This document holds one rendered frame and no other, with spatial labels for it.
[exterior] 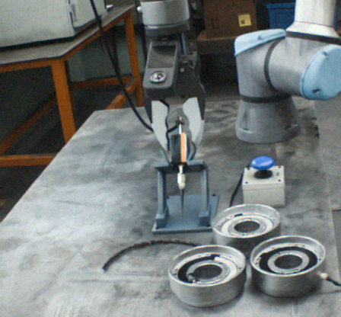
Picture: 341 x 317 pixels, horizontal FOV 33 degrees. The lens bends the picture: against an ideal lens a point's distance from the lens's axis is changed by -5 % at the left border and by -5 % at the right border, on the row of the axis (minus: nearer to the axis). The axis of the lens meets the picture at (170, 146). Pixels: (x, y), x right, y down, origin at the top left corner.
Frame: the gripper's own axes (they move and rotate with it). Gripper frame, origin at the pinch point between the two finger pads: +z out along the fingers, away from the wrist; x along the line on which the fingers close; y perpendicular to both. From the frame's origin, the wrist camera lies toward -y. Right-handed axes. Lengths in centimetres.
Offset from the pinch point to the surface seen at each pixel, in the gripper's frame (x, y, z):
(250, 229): -11.1, -11.1, 10.7
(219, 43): 21, 321, 50
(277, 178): -15.7, 0.0, 7.4
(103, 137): 25.3, 39.0, 11.9
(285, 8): -29, 330, 29
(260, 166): -13.0, 0.0, 4.9
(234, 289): -9.8, -28.7, 9.7
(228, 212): -7.8, -9.2, 8.4
